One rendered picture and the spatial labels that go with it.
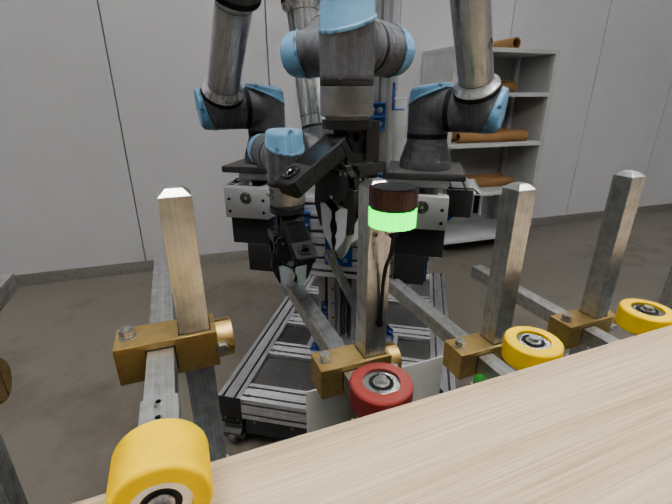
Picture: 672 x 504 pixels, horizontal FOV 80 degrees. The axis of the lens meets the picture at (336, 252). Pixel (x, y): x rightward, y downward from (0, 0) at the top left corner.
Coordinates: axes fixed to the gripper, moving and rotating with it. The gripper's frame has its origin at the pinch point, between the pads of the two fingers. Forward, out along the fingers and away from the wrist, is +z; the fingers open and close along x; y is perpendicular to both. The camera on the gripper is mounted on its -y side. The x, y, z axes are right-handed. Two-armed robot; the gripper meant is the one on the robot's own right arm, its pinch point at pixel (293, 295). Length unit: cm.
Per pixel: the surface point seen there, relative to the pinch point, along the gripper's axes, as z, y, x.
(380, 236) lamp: -23.9, -32.5, -3.8
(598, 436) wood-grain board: -8, -57, -18
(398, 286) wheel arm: 0.3, -4.2, -24.2
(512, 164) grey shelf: 16, 201, -256
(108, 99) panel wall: -38, 234, 56
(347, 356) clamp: -4.5, -30.9, 0.1
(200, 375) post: -8.1, -32.2, 21.2
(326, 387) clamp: -1.6, -33.0, 4.3
